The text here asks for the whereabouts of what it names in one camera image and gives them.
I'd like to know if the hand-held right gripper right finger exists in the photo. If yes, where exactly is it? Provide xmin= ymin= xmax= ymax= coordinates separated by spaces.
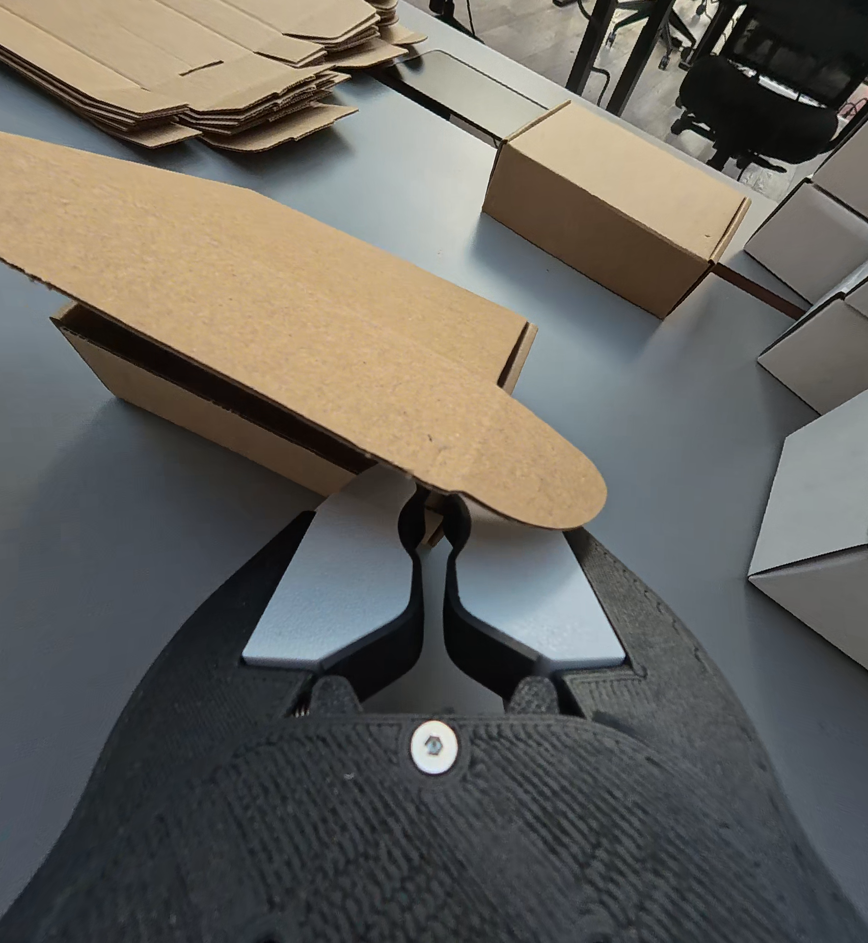
xmin=443 ymin=495 xmax=628 ymax=698

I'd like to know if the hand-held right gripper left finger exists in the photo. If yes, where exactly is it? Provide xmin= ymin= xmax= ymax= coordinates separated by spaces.
xmin=241 ymin=468 xmax=428 ymax=697

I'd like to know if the brown cardboard box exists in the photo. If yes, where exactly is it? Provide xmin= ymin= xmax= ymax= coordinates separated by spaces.
xmin=482 ymin=100 xmax=752 ymax=320
xmin=0 ymin=121 xmax=609 ymax=533

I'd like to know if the closed brown cardboard box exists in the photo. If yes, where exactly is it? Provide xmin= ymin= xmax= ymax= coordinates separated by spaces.
xmin=482 ymin=100 xmax=752 ymax=320

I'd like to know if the pile of white boxes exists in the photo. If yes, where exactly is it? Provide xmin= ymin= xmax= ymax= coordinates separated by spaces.
xmin=743 ymin=65 xmax=868 ymax=698

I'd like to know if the black office chair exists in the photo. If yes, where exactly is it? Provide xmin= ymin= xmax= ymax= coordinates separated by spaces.
xmin=670 ymin=0 xmax=861 ymax=183

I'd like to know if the stack of flat cardboard sheets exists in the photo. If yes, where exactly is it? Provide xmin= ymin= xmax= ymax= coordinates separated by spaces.
xmin=0 ymin=0 xmax=429 ymax=154

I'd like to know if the black-legged wooden desk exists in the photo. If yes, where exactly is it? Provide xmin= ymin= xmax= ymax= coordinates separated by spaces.
xmin=565 ymin=0 xmax=674 ymax=116

